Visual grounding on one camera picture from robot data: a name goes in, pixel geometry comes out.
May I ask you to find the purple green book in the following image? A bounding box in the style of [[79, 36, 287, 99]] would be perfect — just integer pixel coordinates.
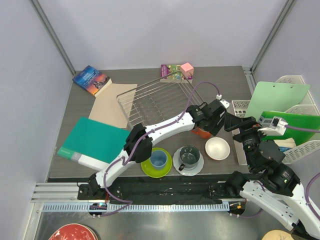
[[160, 64, 193, 83]]

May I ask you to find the tan round object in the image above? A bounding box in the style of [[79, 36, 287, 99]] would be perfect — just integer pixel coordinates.
[[262, 230, 294, 240]]

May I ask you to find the beige cardboard sheet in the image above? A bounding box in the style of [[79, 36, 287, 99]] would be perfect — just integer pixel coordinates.
[[88, 83, 138, 129]]

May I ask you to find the slotted cable duct rail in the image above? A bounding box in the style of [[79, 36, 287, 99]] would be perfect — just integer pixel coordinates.
[[42, 202, 230, 213]]

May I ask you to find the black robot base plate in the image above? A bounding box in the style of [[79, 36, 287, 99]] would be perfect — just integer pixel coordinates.
[[77, 172, 251, 205]]

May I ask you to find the light green clipboard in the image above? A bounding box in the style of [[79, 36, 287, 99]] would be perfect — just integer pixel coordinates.
[[245, 81, 311, 119]]

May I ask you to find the pink cube box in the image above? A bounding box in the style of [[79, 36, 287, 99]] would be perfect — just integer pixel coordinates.
[[180, 62, 194, 78]]

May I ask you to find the lime green plate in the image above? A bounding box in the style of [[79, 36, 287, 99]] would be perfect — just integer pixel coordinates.
[[140, 147, 173, 178]]

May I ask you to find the blue sunset cover book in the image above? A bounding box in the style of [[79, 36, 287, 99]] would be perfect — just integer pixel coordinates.
[[72, 65, 112, 97]]

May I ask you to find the light blue cup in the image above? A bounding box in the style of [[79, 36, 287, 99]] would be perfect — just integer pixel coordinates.
[[150, 150, 168, 170]]

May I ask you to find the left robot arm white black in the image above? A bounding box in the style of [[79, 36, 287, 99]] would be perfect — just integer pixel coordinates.
[[88, 99, 230, 200]]

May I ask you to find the metal wire dish rack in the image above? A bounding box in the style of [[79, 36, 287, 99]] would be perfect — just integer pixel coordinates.
[[116, 76, 204, 130]]

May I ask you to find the dark grey mug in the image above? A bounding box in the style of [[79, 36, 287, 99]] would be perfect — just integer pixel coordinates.
[[178, 145, 200, 171]]

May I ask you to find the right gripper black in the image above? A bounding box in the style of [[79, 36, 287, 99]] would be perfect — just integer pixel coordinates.
[[222, 111, 270, 170]]

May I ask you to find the red round plate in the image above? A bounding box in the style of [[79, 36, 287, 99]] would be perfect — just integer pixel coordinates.
[[49, 223, 98, 240]]

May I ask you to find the teal hardcover book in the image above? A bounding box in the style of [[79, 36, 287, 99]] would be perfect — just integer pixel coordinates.
[[57, 117, 130, 171]]

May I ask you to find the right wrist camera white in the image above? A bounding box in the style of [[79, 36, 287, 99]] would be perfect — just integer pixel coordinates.
[[258, 116, 288, 136]]

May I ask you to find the dark green folder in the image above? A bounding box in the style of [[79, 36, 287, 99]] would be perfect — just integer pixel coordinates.
[[257, 111, 320, 145]]

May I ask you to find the light blue scalloped plate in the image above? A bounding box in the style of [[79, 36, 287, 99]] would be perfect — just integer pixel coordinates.
[[172, 147, 204, 176]]

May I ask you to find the blue white book in organizer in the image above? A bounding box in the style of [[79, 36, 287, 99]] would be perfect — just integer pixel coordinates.
[[274, 137, 297, 152]]

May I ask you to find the orange mug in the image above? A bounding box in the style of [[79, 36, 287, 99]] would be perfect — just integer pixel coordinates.
[[191, 127, 212, 139]]

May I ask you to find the white plastic file organizer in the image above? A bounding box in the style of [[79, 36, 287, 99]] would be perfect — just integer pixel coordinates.
[[251, 74, 320, 166]]

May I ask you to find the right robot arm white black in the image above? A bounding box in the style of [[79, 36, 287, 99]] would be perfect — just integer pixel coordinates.
[[224, 112, 320, 240]]

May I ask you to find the orange white bowl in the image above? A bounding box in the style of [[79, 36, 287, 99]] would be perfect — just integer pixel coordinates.
[[205, 137, 231, 161]]

